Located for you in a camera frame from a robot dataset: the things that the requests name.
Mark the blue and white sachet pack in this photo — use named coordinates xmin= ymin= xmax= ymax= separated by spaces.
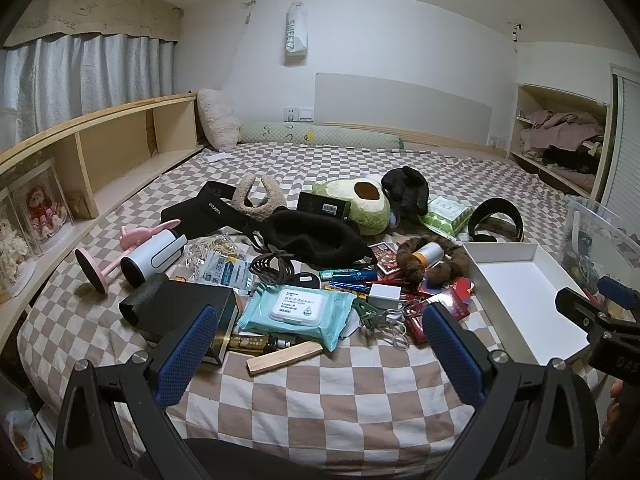
xmin=192 ymin=252 xmax=257 ymax=297

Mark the white hanging bag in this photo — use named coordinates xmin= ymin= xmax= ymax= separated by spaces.
xmin=283 ymin=0 xmax=308 ymax=67

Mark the green multi-tool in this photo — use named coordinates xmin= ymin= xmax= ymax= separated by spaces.
xmin=351 ymin=297 xmax=382 ymax=335

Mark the white charger plug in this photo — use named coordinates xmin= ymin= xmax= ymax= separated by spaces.
xmin=369 ymin=282 xmax=404 ymax=311

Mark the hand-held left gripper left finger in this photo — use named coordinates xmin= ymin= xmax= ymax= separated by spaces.
xmin=52 ymin=305 xmax=221 ymax=480

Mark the white bear doll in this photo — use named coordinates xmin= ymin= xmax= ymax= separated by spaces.
xmin=0 ymin=219 xmax=32 ymax=283

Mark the white cylinder device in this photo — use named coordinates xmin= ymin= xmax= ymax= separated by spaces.
xmin=120 ymin=230 xmax=187 ymax=289

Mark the black knit hat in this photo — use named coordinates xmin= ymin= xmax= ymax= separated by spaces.
xmin=246 ymin=210 xmax=372 ymax=269

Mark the wooden wardrobe shelf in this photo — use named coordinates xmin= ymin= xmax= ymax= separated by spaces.
xmin=506 ymin=83 xmax=612 ymax=202

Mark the pink stand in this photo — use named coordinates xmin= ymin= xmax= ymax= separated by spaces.
xmin=75 ymin=220 xmax=174 ymax=294

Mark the fluffy beige headband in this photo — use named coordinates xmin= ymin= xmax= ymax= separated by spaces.
xmin=231 ymin=174 xmax=289 ymax=222

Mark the long green bolster pillow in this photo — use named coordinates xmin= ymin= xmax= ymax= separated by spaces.
xmin=237 ymin=122 xmax=405 ymax=151

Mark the fluffy white pillow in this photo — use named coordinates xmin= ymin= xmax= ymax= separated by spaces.
xmin=197 ymin=88 xmax=242 ymax=151

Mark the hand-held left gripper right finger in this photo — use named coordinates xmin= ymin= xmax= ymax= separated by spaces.
xmin=424 ymin=302 xmax=599 ymax=480

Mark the white slatted door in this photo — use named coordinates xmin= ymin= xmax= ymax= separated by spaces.
xmin=599 ymin=62 xmax=640 ymax=223

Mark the black box with barcode label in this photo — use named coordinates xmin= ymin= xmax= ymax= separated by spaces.
xmin=297 ymin=191 xmax=352 ymax=222

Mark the green wipes pack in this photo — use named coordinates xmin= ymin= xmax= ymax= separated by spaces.
xmin=421 ymin=196 xmax=474 ymax=239

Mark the light blue wipes pack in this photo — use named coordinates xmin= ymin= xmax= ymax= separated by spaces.
xmin=238 ymin=282 xmax=357 ymax=353

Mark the avocado plush toy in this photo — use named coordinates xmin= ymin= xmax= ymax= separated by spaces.
xmin=311 ymin=174 xmax=392 ymax=237

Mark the pink clothes pile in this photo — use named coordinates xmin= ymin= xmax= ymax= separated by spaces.
xmin=517 ymin=108 xmax=606 ymax=161

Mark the wooden block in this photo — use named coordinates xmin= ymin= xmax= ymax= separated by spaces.
xmin=246 ymin=341 xmax=324 ymax=376

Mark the black wide headband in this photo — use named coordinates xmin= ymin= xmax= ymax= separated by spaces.
xmin=467 ymin=198 xmax=524 ymax=245

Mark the dark clothes pile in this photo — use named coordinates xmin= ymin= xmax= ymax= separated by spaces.
xmin=541 ymin=144 xmax=604 ymax=187

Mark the wooden bedside shelf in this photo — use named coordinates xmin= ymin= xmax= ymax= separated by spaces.
xmin=0 ymin=92 xmax=205 ymax=346

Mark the black hair claw clip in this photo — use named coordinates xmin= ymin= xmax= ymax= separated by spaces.
xmin=248 ymin=251 xmax=311 ymax=289

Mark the silver bottle with orange cap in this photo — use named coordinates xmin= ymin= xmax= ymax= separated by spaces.
xmin=412 ymin=242 xmax=444 ymax=267

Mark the person's right hand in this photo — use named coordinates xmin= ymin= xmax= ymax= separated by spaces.
xmin=602 ymin=379 xmax=627 ymax=438

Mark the brown furry scrunchie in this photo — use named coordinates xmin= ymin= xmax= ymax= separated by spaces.
xmin=396 ymin=237 xmax=472 ymax=289

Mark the clear plastic container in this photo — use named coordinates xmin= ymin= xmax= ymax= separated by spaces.
xmin=559 ymin=195 xmax=640 ymax=306

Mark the clear display case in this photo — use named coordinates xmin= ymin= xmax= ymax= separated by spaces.
xmin=0 ymin=156 xmax=77 ymax=303

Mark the red flat box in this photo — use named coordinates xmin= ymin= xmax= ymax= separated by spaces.
xmin=406 ymin=289 xmax=472 ymax=344

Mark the teal tube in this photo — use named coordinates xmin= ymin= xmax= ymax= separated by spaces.
xmin=320 ymin=268 xmax=379 ymax=284

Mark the beige curtain valance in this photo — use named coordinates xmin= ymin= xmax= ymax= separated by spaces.
xmin=4 ymin=0 xmax=182 ymax=50

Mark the white headboard panel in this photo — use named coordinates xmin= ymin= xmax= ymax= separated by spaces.
xmin=314 ymin=72 xmax=489 ymax=147

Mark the black visor cap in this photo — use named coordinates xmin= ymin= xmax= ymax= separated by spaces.
xmin=160 ymin=181 xmax=242 ymax=242

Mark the white plastic bag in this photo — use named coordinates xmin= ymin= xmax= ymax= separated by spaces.
xmin=2 ymin=409 xmax=42 ymax=465

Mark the white curtain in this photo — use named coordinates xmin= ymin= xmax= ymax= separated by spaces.
xmin=0 ymin=35 xmax=177 ymax=153

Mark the bag of rubber bands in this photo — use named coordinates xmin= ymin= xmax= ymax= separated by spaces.
xmin=185 ymin=236 xmax=242 ymax=271

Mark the white shallow box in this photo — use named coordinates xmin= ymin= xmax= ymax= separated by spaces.
xmin=460 ymin=242 xmax=597 ymax=367

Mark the dark brown gold tube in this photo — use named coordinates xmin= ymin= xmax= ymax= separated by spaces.
xmin=227 ymin=332 xmax=297 ymax=354

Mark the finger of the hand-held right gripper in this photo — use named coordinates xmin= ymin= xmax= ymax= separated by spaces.
xmin=596 ymin=276 xmax=640 ymax=312
xmin=555 ymin=286 xmax=628 ymax=343

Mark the black roll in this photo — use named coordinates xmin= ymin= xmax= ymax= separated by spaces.
xmin=118 ymin=272 xmax=171 ymax=327

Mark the black plush toy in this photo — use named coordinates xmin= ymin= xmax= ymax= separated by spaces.
xmin=381 ymin=166 xmax=431 ymax=217

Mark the patterned card box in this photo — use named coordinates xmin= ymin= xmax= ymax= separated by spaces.
xmin=368 ymin=241 xmax=402 ymax=277

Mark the red bear doll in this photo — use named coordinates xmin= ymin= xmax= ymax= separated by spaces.
xmin=24 ymin=186 xmax=69 ymax=239

